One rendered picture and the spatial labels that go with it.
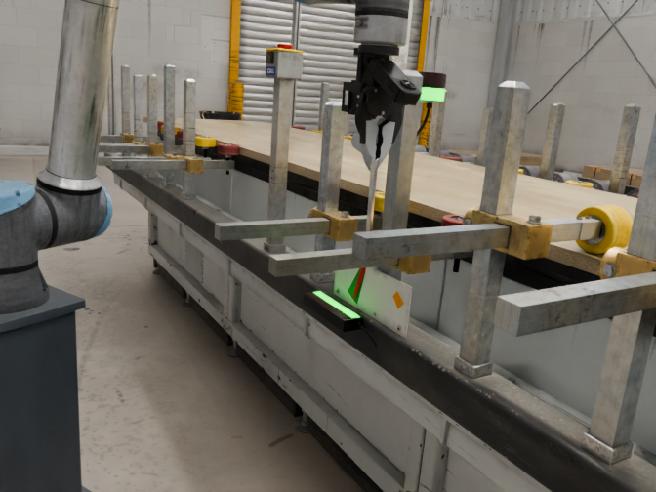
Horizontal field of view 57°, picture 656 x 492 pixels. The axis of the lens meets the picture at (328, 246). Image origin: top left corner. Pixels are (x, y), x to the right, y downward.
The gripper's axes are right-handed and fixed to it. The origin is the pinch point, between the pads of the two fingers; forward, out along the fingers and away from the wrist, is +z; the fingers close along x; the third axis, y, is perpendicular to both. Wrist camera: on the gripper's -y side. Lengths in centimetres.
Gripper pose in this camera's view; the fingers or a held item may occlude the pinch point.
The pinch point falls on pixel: (375, 164)
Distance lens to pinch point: 108.0
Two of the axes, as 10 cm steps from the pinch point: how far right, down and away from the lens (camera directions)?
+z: -0.7, 9.6, 2.6
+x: -8.6, 0.7, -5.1
